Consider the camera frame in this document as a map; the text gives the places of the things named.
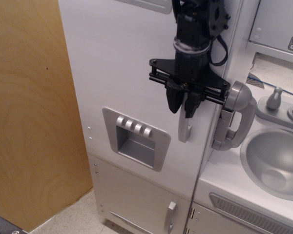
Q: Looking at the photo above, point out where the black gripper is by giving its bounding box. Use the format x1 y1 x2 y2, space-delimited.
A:
149 48 230 118

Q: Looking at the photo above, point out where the grey fridge door handle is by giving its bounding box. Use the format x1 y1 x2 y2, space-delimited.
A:
178 93 192 143

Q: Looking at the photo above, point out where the white toy fridge door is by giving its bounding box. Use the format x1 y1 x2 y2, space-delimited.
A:
58 0 242 195

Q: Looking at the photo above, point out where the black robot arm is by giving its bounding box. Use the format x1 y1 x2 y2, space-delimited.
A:
149 0 230 118

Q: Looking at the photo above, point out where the grey toy telephone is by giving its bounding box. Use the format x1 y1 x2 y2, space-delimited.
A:
212 81 257 151

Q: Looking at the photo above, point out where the grey ice dispenser panel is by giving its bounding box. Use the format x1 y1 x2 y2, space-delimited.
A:
102 107 171 172

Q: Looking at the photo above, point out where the grey toy faucet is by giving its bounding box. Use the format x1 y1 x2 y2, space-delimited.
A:
256 87 293 129

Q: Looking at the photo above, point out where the grey toy sink basin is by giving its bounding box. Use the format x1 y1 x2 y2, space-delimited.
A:
240 128 293 201

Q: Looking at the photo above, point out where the white toy kitchen cabinet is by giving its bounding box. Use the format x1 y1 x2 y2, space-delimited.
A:
188 0 293 234

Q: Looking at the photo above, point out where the grey toy microwave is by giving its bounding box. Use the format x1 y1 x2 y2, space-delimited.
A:
247 0 293 62

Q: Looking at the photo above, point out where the white lower freezer door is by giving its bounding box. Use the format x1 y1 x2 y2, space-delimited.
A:
88 156 190 234

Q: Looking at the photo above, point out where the grey oven vent panel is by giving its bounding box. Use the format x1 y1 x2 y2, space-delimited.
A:
209 193 293 234

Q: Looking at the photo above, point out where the plywood board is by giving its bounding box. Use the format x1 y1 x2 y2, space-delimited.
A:
0 0 92 231

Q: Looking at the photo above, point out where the black equipment corner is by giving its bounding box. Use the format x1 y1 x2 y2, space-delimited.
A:
0 217 27 234

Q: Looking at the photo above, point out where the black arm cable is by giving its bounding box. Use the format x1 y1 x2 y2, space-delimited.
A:
209 34 229 66

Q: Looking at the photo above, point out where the blue cable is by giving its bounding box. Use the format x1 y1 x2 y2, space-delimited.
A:
247 76 293 98

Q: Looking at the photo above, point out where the grey lower door handle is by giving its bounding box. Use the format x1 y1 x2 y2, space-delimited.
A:
164 201 177 234

